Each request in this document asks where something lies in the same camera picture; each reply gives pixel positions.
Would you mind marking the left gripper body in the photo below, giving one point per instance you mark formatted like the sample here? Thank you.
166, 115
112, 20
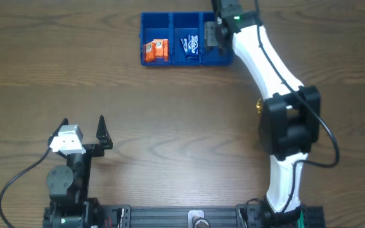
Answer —
97, 149

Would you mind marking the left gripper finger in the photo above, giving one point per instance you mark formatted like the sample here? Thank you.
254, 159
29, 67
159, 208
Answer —
56, 130
102, 131

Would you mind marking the orange candy box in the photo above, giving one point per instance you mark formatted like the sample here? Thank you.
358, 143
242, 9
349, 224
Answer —
149, 53
161, 50

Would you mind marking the blue candy pack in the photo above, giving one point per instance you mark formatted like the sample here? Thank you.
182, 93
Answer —
184, 46
193, 44

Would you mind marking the gold candy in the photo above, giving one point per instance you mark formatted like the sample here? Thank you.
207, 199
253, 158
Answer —
258, 106

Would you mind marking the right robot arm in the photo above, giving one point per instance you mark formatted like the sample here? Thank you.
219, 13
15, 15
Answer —
258, 57

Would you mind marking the blue tray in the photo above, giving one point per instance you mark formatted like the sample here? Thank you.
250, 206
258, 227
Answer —
157, 25

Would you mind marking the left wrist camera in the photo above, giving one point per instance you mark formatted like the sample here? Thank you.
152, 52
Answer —
68, 139

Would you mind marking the mounting rail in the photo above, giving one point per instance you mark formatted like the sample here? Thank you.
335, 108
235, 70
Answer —
163, 217

